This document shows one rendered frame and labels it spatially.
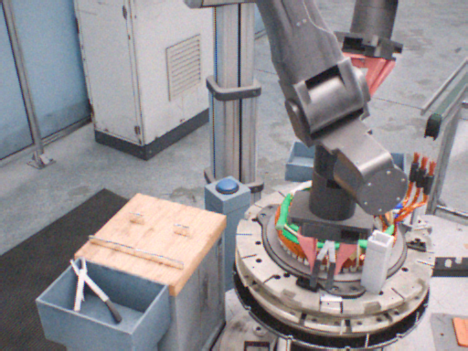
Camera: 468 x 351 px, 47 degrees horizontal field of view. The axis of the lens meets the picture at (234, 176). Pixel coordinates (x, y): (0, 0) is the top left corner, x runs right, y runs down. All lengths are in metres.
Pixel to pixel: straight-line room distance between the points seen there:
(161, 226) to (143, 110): 2.19
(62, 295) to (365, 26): 0.61
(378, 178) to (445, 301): 0.78
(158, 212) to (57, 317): 0.27
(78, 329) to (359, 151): 0.51
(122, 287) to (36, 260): 1.75
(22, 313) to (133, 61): 1.42
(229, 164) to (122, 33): 1.82
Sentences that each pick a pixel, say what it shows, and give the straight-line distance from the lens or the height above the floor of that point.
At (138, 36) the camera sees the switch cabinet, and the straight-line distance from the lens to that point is 2.99.
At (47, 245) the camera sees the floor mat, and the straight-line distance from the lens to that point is 2.73.
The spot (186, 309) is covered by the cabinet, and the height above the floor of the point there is 0.96.
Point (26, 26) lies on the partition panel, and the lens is 3.18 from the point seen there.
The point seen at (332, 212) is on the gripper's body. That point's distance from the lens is 0.66.
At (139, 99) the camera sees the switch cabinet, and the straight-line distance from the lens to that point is 3.13.
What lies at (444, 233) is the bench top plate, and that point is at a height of 0.78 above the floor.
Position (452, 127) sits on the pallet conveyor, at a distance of 2.57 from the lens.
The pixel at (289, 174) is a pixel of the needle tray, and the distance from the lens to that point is 1.17.
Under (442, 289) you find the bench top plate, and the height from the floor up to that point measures 0.78.
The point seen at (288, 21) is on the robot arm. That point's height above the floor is 1.50.
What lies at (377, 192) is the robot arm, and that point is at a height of 1.35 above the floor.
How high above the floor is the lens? 1.65
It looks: 32 degrees down
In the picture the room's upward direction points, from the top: straight up
